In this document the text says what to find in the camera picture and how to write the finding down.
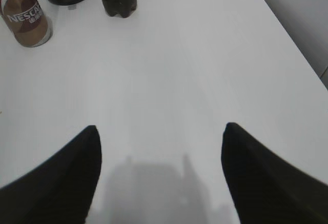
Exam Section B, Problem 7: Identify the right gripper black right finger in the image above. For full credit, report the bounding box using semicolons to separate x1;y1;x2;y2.
221;123;327;223

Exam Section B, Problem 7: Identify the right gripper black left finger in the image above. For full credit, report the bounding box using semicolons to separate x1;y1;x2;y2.
1;125;102;223

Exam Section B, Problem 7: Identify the brown Nescafe coffee bottle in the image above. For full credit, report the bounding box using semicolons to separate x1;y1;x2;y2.
1;0;52;48

